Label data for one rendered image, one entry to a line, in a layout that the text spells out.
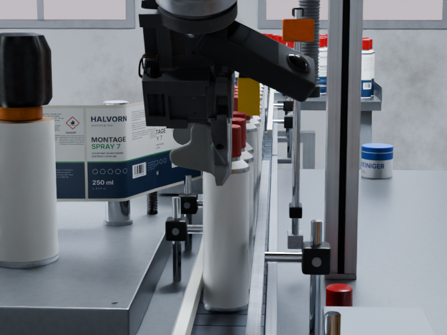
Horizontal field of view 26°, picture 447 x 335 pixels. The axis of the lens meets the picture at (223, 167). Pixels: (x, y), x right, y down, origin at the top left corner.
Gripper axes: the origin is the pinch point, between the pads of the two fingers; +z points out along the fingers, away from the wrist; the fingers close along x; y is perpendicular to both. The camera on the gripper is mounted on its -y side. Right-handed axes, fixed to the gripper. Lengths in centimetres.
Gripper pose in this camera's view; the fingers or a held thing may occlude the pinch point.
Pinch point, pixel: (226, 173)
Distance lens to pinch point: 98.2
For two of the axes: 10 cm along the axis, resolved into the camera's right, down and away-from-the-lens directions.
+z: 0.3, 7.7, 6.4
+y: -10.0, -0.1, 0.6
